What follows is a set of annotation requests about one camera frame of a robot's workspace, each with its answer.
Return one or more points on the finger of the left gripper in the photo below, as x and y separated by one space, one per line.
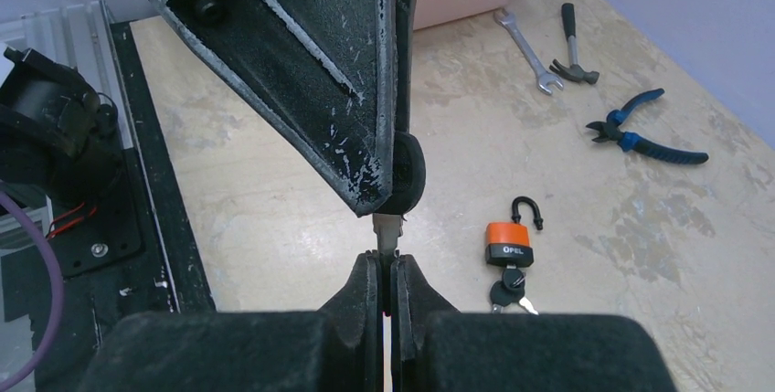
405 12
322 73

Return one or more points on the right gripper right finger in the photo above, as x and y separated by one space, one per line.
437 348

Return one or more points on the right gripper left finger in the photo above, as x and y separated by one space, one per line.
335 348

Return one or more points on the black-head key pair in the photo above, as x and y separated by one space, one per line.
510 289

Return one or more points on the orange black Opel padlock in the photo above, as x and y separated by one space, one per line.
508 243

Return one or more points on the silver open-end wrench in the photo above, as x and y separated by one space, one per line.
546 81

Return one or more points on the small black-handled hammer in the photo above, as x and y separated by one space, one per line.
573 71

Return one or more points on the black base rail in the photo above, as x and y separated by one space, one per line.
100 231

